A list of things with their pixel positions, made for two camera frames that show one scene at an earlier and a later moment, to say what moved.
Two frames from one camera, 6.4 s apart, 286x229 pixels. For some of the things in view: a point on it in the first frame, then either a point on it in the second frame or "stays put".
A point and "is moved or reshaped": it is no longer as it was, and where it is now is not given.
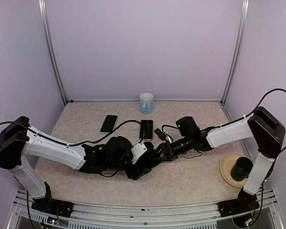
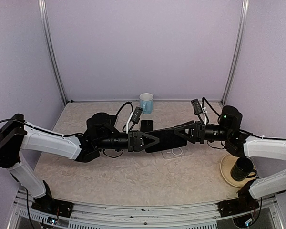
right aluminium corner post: [238, 50] stays put
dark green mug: [241, 169] stays put
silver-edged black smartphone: [146, 132] stays put
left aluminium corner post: [42, 4] stays put
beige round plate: [226, 163] stays put
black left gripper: [132, 174] to [137, 146]
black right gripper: [168, 152] to [197, 131]
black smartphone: [151, 158] is moved or reshaped
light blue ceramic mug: [146, 100] stays put
